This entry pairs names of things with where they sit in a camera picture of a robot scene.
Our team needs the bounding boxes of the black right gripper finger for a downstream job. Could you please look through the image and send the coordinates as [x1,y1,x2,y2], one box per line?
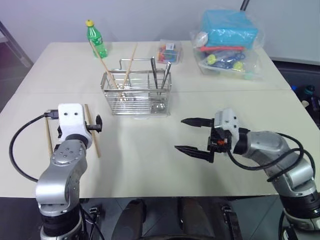
[174,144,215,164]
[181,117,216,129]

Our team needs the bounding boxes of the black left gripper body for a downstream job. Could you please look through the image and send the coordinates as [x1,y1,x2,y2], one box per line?
[86,123,104,133]

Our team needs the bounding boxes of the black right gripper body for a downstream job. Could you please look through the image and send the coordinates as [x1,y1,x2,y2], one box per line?
[207,125,234,164]

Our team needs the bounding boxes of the metal spoon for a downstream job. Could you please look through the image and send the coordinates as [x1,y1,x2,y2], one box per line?
[150,56,166,112]
[159,61,173,90]

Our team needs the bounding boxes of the wooden chopstick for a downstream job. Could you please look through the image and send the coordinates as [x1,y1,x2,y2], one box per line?
[121,43,139,88]
[84,104,102,159]
[44,116,54,156]
[89,41,124,98]

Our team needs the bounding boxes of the clear plastic bag of toys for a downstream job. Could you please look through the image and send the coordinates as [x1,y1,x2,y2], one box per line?
[189,9,266,82]

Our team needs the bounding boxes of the clear box of colourful pieces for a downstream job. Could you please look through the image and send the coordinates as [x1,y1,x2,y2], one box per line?
[155,38,185,66]

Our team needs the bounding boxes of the green plastic bottle yellow cap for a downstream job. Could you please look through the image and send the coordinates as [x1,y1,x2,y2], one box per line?
[85,19,109,59]

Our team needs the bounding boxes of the turquoise box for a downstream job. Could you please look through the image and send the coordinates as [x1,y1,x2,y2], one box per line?
[201,9,259,50]

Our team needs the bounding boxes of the dark bottle with teal lid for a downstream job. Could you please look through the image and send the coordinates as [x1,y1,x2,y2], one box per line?
[300,84,320,112]

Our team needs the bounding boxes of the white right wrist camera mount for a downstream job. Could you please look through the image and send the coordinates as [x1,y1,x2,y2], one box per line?
[214,107,241,154]

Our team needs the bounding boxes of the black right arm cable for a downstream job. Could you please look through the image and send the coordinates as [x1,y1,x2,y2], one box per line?
[228,132,315,184]

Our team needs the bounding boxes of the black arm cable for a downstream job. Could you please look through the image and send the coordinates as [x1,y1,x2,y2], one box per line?
[9,109,60,182]
[228,132,315,184]

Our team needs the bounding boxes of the silver wire basket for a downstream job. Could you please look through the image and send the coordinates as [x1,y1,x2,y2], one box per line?
[100,57,174,117]

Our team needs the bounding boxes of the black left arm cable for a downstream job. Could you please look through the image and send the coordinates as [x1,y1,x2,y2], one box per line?
[9,109,60,182]

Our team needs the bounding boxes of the grey metal frame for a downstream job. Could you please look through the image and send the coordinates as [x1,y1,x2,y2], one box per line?
[0,19,34,69]

